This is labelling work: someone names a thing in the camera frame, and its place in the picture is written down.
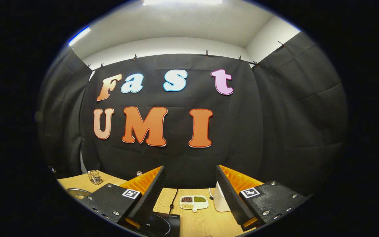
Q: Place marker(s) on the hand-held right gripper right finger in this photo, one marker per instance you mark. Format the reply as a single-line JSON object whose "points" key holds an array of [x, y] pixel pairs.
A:
{"points": [[230, 200]]}

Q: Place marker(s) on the white divided dish with beans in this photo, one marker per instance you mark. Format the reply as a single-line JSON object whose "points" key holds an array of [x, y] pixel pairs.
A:
{"points": [[193, 202]]}

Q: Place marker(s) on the white toaster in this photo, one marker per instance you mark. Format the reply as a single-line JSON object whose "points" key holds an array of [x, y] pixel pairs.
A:
{"points": [[220, 200]]}

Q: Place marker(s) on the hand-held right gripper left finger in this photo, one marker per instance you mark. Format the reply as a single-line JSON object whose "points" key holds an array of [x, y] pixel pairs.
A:
{"points": [[150, 200]]}

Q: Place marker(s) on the long ceiling light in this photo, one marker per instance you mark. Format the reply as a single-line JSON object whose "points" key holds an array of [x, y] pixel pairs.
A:
{"points": [[183, 1]]}

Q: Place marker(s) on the small ceiling light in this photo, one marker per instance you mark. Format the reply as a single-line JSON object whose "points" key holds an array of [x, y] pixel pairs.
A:
{"points": [[79, 35]]}

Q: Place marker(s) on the black induction cooktop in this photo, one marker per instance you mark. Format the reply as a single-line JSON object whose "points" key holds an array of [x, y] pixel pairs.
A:
{"points": [[163, 225]]}

